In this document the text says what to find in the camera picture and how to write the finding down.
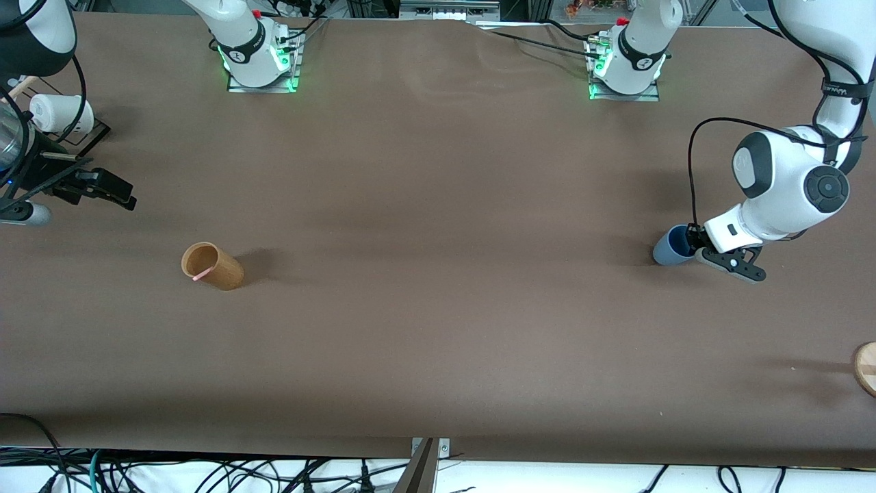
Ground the blue cup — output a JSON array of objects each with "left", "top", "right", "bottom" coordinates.
[{"left": 652, "top": 224, "right": 700, "bottom": 267}]

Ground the white paper cup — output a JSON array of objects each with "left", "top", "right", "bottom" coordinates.
[{"left": 29, "top": 94, "right": 95, "bottom": 136}]

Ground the bamboo cup holder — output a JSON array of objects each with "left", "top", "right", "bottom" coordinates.
[{"left": 181, "top": 242, "right": 245, "bottom": 291}]

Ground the wooden stick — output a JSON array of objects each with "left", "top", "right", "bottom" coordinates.
[{"left": 0, "top": 75, "right": 40, "bottom": 103}]

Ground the round wooden board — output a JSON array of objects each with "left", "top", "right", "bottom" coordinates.
[{"left": 852, "top": 341, "right": 876, "bottom": 398}]

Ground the grey metal box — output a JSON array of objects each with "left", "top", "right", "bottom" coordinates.
[{"left": 399, "top": 0, "right": 482, "bottom": 21}]

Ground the dark metal pole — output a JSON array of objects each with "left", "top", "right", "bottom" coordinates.
[{"left": 391, "top": 438, "right": 439, "bottom": 493}]

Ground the black wire rack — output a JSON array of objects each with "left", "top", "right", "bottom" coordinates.
[{"left": 0, "top": 75, "right": 110, "bottom": 160}]

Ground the black right camera cable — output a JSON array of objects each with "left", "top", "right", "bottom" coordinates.
[{"left": 60, "top": 55, "right": 90, "bottom": 144}]

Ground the black camera cable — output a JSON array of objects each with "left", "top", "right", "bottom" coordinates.
[
  {"left": 60, "top": 55, "right": 90, "bottom": 144},
  {"left": 687, "top": 0, "right": 873, "bottom": 233}
]

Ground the black left camera cable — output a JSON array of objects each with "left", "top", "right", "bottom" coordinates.
[{"left": 687, "top": 0, "right": 873, "bottom": 233}]

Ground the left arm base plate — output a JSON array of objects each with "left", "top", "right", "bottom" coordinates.
[{"left": 587, "top": 34, "right": 662, "bottom": 103}]

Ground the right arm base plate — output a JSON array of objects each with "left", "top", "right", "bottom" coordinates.
[{"left": 226, "top": 31, "right": 302, "bottom": 94}]

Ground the black looped cable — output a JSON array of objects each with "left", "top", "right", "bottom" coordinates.
[{"left": 0, "top": 413, "right": 69, "bottom": 493}]

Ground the black base cable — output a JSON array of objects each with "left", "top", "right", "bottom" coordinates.
[{"left": 472, "top": 19, "right": 606, "bottom": 69}]

